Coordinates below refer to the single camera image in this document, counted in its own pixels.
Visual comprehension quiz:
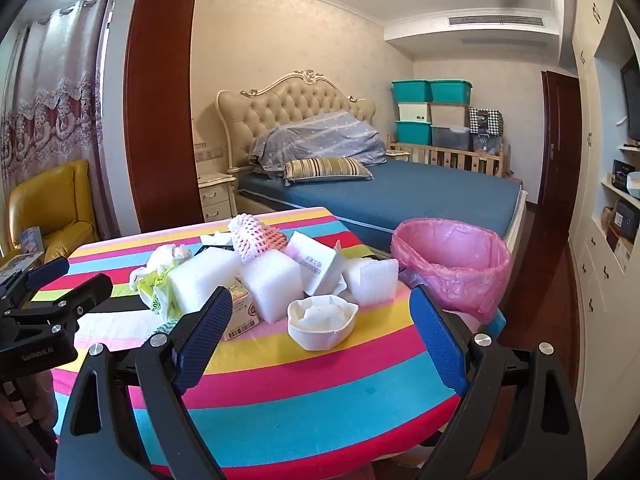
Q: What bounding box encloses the pink white fruit foam net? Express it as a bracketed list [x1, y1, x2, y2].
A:
[227, 213, 288, 265]

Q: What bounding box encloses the grey blue folded quilt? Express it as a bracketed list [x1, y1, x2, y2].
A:
[248, 111, 387, 177]

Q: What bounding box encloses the yellow armchair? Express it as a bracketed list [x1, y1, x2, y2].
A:
[5, 160, 101, 261]

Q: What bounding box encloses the wooden crib rail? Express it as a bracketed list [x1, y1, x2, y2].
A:
[387, 132, 511, 177]

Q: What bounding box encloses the white paper bowl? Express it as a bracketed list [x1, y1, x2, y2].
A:
[287, 294, 360, 352]

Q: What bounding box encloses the grey clear storage box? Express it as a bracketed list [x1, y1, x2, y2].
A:
[431, 126, 472, 151]

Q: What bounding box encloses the bed with blue sheet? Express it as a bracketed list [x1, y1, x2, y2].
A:
[235, 157, 528, 261]

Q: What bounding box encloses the dark bag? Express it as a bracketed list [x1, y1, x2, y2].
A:
[470, 134, 502, 156]

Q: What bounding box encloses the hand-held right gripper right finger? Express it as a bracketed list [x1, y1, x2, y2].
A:
[409, 284, 588, 480]

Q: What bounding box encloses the ceiling air vent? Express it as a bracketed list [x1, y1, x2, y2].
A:
[447, 16, 545, 27]

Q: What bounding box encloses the purple bin with pink liner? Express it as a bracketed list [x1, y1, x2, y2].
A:
[390, 217, 512, 326]

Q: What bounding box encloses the picture book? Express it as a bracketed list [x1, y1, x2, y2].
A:
[20, 226, 45, 253]

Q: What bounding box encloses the white paper box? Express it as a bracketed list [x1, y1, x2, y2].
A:
[285, 230, 351, 297]

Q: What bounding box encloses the yellow carton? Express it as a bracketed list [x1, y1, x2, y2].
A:
[222, 282, 266, 342]

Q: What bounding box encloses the pink lace curtain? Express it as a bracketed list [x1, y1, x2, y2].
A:
[0, 0, 113, 256]

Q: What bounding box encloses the beige storage box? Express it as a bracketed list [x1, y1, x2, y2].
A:
[430, 104, 471, 128]

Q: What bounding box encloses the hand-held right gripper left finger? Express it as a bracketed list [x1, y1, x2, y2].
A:
[54, 286, 234, 480]

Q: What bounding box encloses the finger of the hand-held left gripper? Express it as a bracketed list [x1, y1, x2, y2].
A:
[5, 273, 115, 341]
[0, 256, 71, 306]

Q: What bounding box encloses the beige tufted headboard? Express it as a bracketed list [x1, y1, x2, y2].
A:
[216, 69, 377, 173]

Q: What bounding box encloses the green white plastic bag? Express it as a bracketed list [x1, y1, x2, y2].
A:
[129, 265, 183, 322]

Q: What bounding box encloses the teal storage box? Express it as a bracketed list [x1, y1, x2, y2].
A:
[429, 79, 473, 106]
[395, 120, 433, 146]
[391, 79, 433, 104]

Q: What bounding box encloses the black white checkered bag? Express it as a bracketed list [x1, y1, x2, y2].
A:
[469, 107, 502, 136]

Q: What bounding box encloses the dark small safe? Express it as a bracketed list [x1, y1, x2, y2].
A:
[612, 199, 640, 233]

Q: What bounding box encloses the striped pillow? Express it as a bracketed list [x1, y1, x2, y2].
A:
[283, 156, 373, 184]

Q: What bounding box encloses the white foam block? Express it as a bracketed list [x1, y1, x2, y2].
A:
[239, 252, 306, 325]
[167, 247, 243, 321]
[344, 257, 400, 307]

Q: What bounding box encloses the cream nightstand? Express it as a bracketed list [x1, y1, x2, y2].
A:
[197, 172, 238, 223]

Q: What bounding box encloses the white storage box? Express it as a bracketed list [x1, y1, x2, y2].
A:
[397, 102, 432, 123]

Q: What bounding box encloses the cream wall cabinet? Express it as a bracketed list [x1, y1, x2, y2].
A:
[565, 0, 640, 461]

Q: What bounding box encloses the brown room door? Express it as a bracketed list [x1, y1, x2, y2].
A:
[540, 70, 583, 206]

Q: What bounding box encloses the black television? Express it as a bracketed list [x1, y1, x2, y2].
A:
[620, 52, 640, 142]

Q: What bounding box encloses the black shelf box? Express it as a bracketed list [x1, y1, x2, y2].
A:
[612, 159, 637, 191]

